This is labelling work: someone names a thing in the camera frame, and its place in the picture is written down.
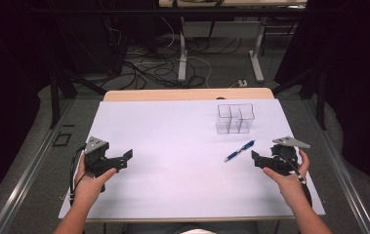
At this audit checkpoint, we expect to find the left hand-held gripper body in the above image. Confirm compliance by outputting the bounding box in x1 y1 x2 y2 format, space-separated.
83 136 122 178

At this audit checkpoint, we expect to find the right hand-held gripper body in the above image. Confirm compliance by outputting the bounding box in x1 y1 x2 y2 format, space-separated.
268 136 311 177

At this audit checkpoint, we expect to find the blue pen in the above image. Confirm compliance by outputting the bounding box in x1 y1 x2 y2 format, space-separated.
224 139 256 163

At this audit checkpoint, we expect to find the clear plastic organizer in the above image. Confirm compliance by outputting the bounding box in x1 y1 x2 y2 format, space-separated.
215 102 256 136

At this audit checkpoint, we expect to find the person's right hand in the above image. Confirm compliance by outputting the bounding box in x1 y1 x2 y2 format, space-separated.
263 148 310 200

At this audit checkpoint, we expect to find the person's left hand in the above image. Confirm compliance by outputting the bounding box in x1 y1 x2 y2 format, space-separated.
73 152 117 207

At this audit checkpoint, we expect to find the white table cover sheet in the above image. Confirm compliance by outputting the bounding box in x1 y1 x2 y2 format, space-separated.
58 98 326 220

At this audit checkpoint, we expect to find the black metal stand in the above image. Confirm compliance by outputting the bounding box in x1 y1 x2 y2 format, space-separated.
271 64 328 132
49 67 108 130

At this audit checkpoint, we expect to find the white-legged background desk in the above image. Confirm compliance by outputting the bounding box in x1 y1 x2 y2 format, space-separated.
158 0 308 84

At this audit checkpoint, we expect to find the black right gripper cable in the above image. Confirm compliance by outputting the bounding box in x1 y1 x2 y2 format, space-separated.
278 151 313 209

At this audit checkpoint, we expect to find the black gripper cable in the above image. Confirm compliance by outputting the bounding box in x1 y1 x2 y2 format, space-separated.
68 145 88 207
278 151 313 209

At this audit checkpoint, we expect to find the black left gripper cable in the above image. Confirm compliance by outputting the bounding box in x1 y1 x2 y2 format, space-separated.
68 145 88 207

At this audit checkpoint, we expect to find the aluminium floor rail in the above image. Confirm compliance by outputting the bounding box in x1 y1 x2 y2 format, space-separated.
0 97 75 234
301 97 370 234

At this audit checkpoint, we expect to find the tangle of floor cables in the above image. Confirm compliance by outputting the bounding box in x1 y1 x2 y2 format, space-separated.
101 16 244 91

